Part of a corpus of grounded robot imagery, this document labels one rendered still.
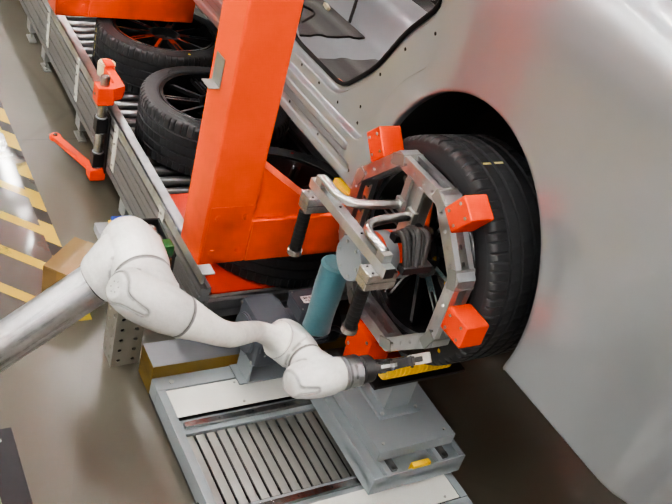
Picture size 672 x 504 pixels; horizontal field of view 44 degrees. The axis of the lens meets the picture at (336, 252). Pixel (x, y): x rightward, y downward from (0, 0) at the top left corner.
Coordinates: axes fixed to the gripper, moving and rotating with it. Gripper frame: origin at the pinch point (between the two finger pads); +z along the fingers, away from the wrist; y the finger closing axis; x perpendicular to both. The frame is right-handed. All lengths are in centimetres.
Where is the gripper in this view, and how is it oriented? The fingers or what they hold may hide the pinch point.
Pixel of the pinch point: (419, 358)
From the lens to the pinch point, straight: 236.6
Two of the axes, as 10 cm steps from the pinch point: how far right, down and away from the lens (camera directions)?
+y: 4.9, -1.4, -8.6
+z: 8.6, -0.8, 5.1
